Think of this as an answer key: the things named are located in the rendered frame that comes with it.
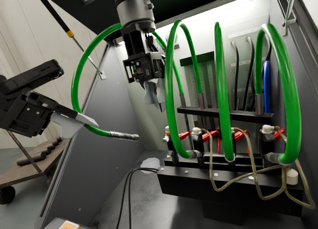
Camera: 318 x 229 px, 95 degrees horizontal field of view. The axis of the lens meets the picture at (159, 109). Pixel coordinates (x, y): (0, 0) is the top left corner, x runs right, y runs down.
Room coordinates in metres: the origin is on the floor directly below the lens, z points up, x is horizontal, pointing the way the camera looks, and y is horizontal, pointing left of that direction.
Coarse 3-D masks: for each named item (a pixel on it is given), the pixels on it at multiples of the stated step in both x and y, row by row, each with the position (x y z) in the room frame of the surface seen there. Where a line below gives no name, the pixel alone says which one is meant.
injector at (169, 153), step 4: (168, 136) 0.41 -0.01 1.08; (168, 140) 0.39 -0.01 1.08; (168, 144) 0.39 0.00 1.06; (172, 144) 0.38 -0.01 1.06; (168, 148) 0.39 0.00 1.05; (172, 148) 0.38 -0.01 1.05; (168, 152) 0.37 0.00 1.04; (172, 152) 0.37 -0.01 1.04; (176, 152) 0.39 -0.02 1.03; (172, 156) 0.39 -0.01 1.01; (176, 156) 0.39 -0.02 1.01; (172, 160) 0.40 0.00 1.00; (176, 160) 0.39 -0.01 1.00; (176, 164) 0.39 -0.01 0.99
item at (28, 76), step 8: (48, 64) 0.33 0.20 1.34; (56, 64) 0.34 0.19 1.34; (24, 72) 0.31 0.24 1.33; (32, 72) 0.32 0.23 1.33; (40, 72) 0.32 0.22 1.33; (48, 72) 0.33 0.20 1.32; (56, 72) 0.34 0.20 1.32; (8, 80) 0.30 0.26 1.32; (16, 80) 0.30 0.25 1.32; (24, 80) 0.31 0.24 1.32; (32, 80) 0.31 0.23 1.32; (40, 80) 0.33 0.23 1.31; (48, 80) 0.35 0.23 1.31; (0, 88) 0.29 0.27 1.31; (8, 88) 0.29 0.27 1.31; (16, 88) 0.30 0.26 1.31; (32, 88) 0.34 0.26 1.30
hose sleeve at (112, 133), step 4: (112, 132) 0.36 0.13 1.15; (116, 132) 0.37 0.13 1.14; (120, 132) 0.38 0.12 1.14; (112, 136) 0.36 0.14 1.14; (116, 136) 0.37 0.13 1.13; (120, 136) 0.37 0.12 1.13; (124, 136) 0.38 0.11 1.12; (128, 136) 0.39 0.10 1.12; (132, 136) 0.40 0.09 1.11; (128, 140) 0.39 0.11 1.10; (132, 140) 0.40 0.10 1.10
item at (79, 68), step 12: (120, 24) 0.44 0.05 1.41; (96, 36) 0.40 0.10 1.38; (156, 36) 0.53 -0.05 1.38; (84, 60) 0.36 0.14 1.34; (72, 84) 0.34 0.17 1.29; (180, 84) 0.57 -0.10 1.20; (72, 96) 0.33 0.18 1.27; (180, 96) 0.57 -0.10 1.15; (96, 132) 0.34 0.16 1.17; (108, 132) 0.36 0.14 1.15
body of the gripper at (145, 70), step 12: (132, 24) 0.32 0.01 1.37; (144, 24) 0.34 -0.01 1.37; (132, 36) 0.34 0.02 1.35; (144, 36) 0.36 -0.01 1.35; (132, 48) 0.33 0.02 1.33; (144, 48) 0.34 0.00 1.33; (132, 60) 0.34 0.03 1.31; (144, 60) 0.32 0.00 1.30; (156, 60) 0.35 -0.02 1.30; (144, 72) 0.33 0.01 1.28; (156, 72) 0.32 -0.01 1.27
